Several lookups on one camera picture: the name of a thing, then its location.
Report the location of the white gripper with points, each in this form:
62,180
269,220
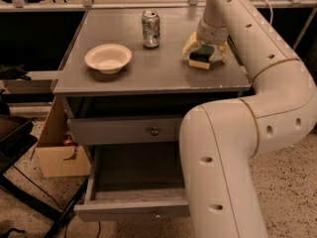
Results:
214,35

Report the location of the green and yellow sponge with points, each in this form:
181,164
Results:
202,57

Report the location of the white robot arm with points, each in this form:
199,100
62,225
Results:
216,139

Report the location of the grey wooden drawer cabinet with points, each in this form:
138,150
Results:
156,82

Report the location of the closed grey middle drawer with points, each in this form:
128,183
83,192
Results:
124,130

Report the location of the open grey bottom drawer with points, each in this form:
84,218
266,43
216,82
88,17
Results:
133,181

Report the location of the silver soda can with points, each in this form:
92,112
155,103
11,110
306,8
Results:
151,28

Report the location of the cardboard box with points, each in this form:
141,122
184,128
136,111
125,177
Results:
59,155

